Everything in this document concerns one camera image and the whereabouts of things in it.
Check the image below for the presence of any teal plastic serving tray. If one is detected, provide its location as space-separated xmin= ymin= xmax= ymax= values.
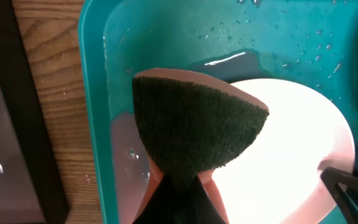
xmin=78 ymin=1 xmax=358 ymax=223

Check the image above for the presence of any black rectangular tray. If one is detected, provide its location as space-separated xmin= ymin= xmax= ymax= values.
xmin=0 ymin=0 xmax=69 ymax=224

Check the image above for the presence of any pink and green sponge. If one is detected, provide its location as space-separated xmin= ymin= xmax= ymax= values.
xmin=131 ymin=67 xmax=270 ymax=224

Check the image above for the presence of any white plate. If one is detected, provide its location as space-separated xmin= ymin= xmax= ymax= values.
xmin=212 ymin=79 xmax=355 ymax=223

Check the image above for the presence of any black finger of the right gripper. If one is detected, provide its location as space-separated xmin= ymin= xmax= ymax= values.
xmin=320 ymin=167 xmax=358 ymax=224

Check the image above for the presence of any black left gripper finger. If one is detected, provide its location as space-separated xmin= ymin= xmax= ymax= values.
xmin=133 ymin=175 xmax=225 ymax=224

